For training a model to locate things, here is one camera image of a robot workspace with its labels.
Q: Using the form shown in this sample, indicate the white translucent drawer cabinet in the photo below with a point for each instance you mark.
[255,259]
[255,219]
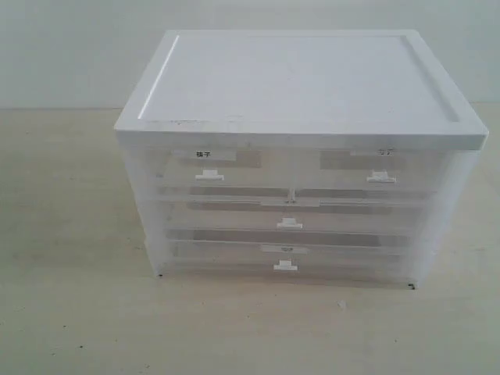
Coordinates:
[377,91]

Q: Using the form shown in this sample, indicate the bottom wide translucent drawer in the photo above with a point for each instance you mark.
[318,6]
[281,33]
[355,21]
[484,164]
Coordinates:
[310,254]

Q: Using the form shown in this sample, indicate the wide translucent drawer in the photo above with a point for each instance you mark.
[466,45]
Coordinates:
[270,208]
[310,254]

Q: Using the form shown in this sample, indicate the middle wide translucent drawer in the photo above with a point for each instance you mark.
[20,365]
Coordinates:
[270,208]

